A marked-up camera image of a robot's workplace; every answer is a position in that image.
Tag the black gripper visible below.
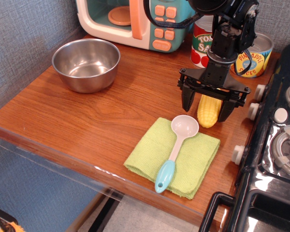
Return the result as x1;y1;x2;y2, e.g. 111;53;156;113
177;54;251;122

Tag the yellow toy corn cob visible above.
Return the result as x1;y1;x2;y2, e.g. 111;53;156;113
197;95;222;128

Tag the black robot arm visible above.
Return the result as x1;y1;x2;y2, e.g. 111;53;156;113
178;0;259;122

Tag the green folded towel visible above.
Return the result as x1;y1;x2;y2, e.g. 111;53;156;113
124;117;220;200

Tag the stainless steel bowl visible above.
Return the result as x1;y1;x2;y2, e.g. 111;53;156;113
52;39;121;93

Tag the white stove knob middle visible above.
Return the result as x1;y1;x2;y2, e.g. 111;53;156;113
247;103;260;121

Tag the white stove knob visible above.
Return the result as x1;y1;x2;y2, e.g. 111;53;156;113
247;103;260;121
232;145;245;165
254;85;266;102

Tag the white stove knob upper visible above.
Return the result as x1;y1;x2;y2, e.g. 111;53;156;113
254;85;266;102

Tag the white stove knob lower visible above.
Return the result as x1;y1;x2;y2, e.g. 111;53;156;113
232;145;245;165

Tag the pineapple slices can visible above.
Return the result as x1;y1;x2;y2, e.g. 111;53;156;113
235;33;274;78

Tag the tomato sauce can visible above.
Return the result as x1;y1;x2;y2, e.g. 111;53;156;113
190;15;214;68

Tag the white round stove button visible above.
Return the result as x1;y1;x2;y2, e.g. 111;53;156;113
274;108;288;124

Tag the teal toy microwave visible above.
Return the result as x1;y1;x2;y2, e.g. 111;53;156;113
76;0;193;53

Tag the black toy stove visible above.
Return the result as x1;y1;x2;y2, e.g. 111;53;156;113
200;44;290;232

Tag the orange microwave plate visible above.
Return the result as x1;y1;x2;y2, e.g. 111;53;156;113
108;6;131;26

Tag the white spoon teal handle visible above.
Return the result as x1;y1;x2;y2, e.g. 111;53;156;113
155;115;199;194

